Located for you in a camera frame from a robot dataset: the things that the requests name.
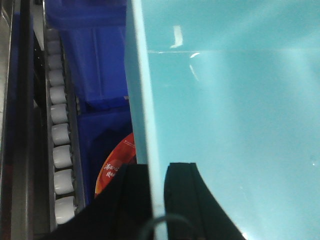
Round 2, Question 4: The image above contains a dark blue bin upper right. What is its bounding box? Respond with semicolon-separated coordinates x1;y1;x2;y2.
45;0;130;110

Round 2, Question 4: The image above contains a black cable loop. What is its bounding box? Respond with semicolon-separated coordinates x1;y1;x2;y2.
138;215;194;240

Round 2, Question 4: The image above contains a white roller conveyor track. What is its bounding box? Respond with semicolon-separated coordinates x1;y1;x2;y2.
44;27;86;231

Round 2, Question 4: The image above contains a stainless steel shelf rail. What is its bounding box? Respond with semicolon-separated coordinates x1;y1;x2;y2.
0;0;35;240

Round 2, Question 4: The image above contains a dark blue bin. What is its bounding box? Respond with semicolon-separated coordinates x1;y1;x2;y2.
77;107;133;205
45;0;130;110

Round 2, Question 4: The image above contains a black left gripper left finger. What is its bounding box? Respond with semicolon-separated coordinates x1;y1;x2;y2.
48;164;152;240

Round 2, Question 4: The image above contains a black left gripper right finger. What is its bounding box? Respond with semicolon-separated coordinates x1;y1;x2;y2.
164;163;244;240

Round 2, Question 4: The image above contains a dark blue bin lower middle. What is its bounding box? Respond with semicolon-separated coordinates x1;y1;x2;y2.
77;107;133;205

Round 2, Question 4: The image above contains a light blue plastic bin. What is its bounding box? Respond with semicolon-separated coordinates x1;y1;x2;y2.
125;0;320;240

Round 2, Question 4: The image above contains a red printed snack package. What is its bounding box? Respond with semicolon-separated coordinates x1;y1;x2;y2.
94;133;137;198

